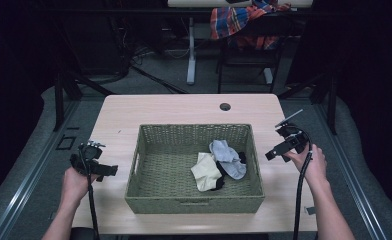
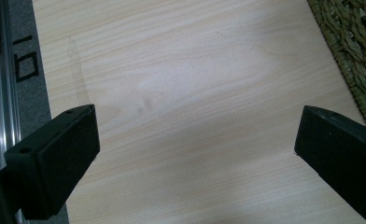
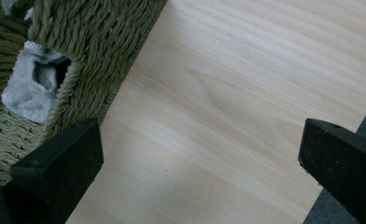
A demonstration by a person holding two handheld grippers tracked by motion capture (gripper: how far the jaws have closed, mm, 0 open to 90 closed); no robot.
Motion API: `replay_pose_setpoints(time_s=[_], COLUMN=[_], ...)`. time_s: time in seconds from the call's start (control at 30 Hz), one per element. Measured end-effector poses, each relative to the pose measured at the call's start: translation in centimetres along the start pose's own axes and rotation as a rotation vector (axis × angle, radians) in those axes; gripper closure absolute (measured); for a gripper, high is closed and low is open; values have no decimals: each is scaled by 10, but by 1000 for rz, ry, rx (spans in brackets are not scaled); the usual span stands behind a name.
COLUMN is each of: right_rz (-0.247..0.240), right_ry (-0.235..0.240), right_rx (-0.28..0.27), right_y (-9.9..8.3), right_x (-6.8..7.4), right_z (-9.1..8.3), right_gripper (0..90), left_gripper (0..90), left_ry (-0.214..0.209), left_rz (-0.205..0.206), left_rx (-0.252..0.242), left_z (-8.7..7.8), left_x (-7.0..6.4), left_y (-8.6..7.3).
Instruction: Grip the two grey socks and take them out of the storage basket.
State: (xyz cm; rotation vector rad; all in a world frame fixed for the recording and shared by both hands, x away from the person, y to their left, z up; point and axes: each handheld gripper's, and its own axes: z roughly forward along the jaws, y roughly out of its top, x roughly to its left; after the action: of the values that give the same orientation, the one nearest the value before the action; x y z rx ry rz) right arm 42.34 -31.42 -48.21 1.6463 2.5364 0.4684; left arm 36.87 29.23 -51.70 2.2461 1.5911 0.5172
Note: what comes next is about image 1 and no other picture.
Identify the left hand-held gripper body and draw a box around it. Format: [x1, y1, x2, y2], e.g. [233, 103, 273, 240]
[69, 139, 107, 178]

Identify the black stool seat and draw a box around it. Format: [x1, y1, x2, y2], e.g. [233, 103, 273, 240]
[69, 226, 96, 240]

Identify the green woven basket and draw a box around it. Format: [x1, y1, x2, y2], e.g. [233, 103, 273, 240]
[124, 123, 266, 215]

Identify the white desk leg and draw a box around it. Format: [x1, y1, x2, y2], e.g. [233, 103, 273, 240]
[185, 16, 198, 86]
[263, 67, 275, 85]

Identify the light grey sock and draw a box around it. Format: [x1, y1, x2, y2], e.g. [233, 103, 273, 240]
[208, 139, 248, 181]

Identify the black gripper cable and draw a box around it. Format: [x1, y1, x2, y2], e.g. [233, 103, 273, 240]
[291, 129, 314, 240]
[77, 145, 101, 240]

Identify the black sock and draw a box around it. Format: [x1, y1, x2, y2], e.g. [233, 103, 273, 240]
[211, 151, 248, 192]

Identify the black chair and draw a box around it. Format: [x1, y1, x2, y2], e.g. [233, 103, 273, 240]
[215, 13, 287, 95]

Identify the black metal stand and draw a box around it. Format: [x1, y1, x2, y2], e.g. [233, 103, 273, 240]
[52, 70, 116, 132]
[276, 70, 339, 136]

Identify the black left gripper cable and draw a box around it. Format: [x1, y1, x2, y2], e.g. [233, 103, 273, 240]
[77, 145, 101, 240]

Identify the person's right hand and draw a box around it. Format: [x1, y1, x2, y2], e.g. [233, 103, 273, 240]
[289, 144, 329, 185]

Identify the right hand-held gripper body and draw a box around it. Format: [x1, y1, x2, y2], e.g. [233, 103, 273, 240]
[274, 108, 311, 158]

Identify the cream sock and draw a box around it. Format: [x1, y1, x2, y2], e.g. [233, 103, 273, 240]
[190, 152, 224, 193]

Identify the plaid cloth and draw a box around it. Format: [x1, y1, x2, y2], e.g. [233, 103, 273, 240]
[209, 0, 292, 50]

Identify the person's left hand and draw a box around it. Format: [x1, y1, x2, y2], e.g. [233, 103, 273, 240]
[61, 165, 100, 205]

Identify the black floor cable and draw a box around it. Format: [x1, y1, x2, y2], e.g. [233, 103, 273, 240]
[129, 64, 189, 95]

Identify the metal floor rail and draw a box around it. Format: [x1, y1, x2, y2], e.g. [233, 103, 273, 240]
[0, 99, 82, 240]
[315, 102, 389, 240]

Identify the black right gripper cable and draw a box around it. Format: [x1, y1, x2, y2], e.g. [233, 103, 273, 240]
[291, 129, 314, 240]

